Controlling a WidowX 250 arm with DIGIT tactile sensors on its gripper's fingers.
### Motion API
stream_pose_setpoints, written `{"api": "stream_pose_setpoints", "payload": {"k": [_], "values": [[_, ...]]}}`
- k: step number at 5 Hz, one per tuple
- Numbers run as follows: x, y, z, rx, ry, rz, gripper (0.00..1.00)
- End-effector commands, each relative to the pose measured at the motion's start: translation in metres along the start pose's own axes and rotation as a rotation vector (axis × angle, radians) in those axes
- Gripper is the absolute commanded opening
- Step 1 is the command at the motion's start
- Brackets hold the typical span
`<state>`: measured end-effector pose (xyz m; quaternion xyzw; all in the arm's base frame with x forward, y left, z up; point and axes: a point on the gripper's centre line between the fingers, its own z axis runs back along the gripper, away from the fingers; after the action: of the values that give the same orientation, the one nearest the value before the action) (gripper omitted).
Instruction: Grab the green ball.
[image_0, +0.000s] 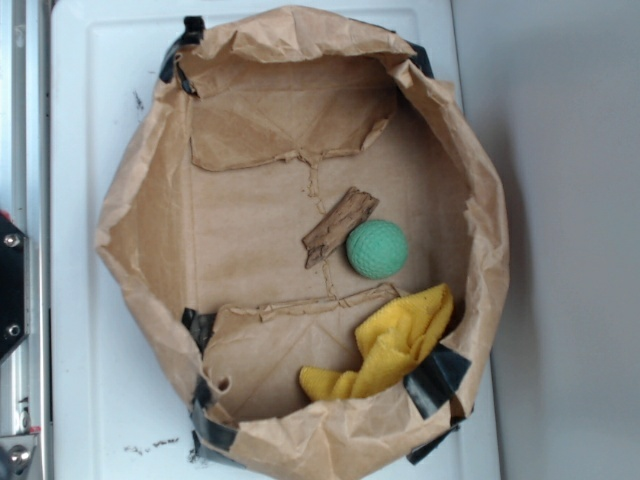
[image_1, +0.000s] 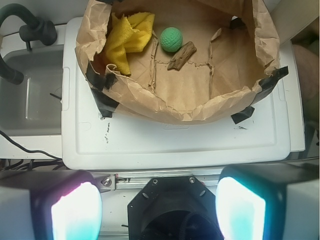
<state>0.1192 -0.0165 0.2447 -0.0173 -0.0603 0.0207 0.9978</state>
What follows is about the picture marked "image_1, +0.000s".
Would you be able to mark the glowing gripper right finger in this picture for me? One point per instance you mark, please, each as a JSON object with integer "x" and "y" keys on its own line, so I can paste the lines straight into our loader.
{"x": 269, "y": 201}

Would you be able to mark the grey sink basin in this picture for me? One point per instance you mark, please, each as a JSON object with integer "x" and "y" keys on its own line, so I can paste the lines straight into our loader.
{"x": 33, "y": 108}

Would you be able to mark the black faucet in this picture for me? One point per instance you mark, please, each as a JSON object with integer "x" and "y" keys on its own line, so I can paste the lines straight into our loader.
{"x": 34, "y": 29}

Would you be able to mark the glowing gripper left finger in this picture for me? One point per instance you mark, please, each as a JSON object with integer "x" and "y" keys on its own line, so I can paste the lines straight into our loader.
{"x": 49, "y": 205}

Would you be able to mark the aluminium rail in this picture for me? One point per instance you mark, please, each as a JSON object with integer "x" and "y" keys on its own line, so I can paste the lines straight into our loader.
{"x": 137, "y": 179}

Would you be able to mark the green textured ball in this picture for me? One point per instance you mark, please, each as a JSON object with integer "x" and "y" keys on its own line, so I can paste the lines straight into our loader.
{"x": 171, "y": 39}

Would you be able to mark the brown wood piece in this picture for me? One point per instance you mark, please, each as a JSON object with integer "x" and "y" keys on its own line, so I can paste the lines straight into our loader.
{"x": 181, "y": 56}

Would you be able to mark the yellow microfiber cloth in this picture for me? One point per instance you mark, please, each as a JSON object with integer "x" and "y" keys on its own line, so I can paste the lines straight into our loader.
{"x": 129, "y": 34}

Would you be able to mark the brown paper bag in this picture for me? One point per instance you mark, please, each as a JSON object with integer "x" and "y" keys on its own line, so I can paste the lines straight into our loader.
{"x": 236, "y": 64}

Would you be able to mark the white plastic bin lid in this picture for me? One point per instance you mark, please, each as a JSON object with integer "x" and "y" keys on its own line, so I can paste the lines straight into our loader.
{"x": 93, "y": 142}

